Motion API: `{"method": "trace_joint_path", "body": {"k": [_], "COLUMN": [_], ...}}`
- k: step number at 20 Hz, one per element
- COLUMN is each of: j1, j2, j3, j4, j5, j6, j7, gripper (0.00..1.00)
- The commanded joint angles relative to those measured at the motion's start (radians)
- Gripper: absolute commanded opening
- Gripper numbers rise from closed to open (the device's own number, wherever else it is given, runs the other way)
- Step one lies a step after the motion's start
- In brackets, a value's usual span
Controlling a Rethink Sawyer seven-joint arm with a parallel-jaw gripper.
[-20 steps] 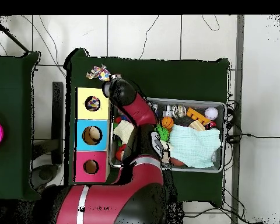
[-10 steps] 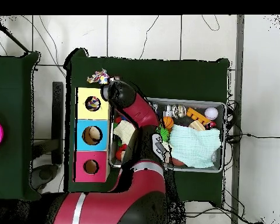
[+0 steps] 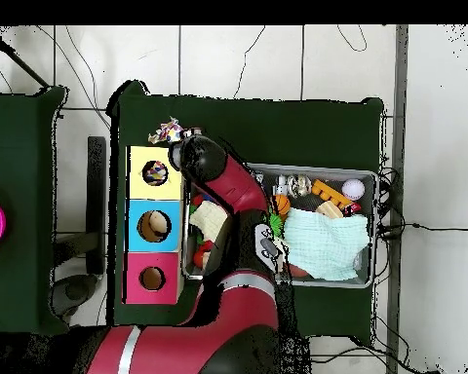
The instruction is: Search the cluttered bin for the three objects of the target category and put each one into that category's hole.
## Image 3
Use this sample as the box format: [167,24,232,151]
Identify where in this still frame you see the black cable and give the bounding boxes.
[377,220,468,235]

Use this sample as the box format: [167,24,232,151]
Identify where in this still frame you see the orange toy basketball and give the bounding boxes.
[274,193,293,216]

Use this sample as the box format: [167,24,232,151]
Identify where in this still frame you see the black tripod leg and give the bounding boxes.
[0,25,51,89]

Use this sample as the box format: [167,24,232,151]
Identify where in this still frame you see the wooden box with three holes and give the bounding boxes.
[123,145,190,306]

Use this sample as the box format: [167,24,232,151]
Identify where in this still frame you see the colourful polka dot cloth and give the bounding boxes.
[142,160,170,186]
[147,116,192,145]

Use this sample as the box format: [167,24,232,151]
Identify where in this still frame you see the green spiky rubber ball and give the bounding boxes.
[268,211,285,237]

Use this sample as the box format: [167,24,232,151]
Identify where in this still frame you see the mint green waffle cloth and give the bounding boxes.
[282,206,371,281]

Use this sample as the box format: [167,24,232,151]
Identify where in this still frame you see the grey metal bar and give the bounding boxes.
[385,24,410,374]

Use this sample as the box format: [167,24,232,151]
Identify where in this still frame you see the shallow mesh bin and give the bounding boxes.
[180,163,379,289]

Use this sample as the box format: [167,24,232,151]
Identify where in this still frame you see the cream waffle cloth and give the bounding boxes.
[188,200,229,243]

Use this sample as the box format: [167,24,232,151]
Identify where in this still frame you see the dark green tablecloth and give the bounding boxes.
[0,86,73,337]
[106,80,386,344]

